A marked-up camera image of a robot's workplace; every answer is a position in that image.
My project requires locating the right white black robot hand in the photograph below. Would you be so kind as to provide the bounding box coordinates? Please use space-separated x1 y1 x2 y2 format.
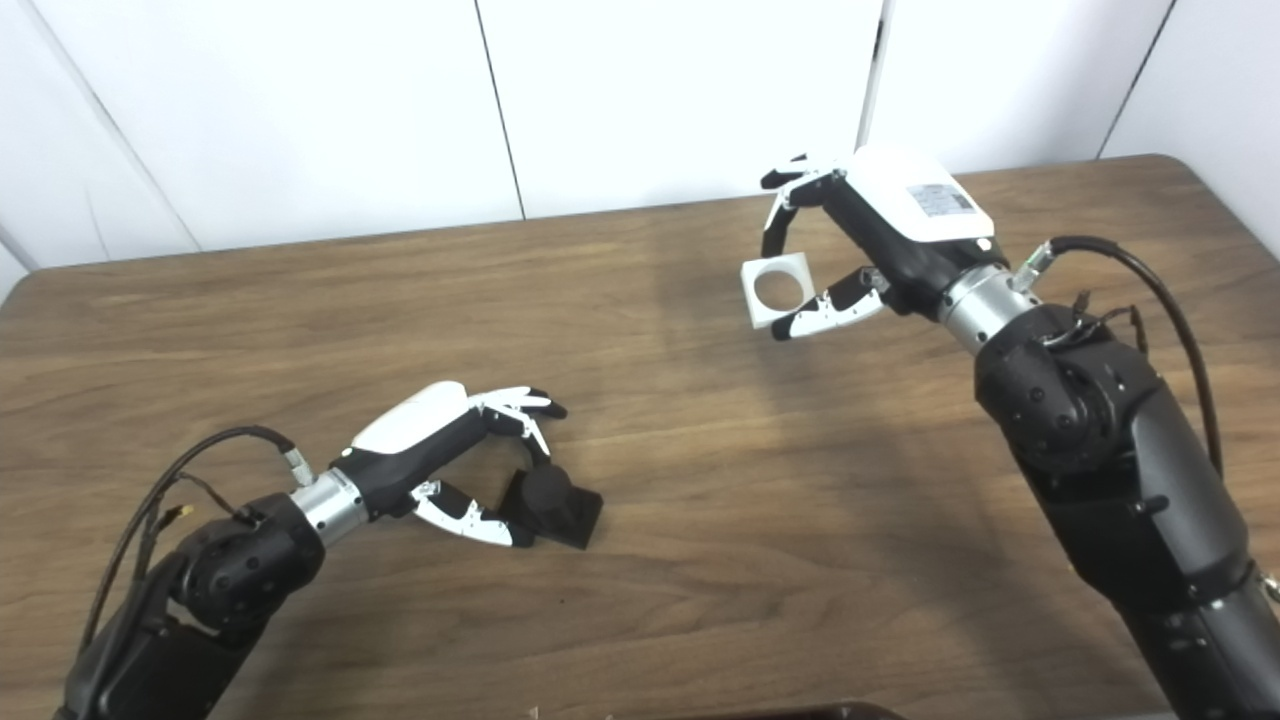
760 148 1009 342

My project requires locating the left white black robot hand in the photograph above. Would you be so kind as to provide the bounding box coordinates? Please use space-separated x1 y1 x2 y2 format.
335 381 568 549

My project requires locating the black peg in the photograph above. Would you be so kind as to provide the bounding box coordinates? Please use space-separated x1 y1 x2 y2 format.
497 463 605 551

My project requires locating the white square piece with hole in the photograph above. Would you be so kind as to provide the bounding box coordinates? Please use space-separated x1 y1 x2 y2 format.
741 252 814 331

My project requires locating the thin right wrist wire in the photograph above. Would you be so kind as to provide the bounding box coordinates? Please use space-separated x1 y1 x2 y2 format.
1040 290 1151 356

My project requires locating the thin wrist wire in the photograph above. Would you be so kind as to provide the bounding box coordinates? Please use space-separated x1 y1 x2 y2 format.
1040 290 1151 356
135 472 263 591

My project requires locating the thin left wrist wire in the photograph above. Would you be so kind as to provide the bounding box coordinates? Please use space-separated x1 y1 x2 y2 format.
135 472 263 591

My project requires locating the thick black left wrist cable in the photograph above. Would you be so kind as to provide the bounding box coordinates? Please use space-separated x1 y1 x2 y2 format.
80 426 316 651

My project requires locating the thick black wrist cable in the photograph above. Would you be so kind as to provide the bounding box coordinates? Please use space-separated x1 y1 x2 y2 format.
1010 236 1226 481
80 426 316 651

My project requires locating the thick black right wrist cable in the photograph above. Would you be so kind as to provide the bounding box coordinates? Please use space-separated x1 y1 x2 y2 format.
1010 236 1226 481

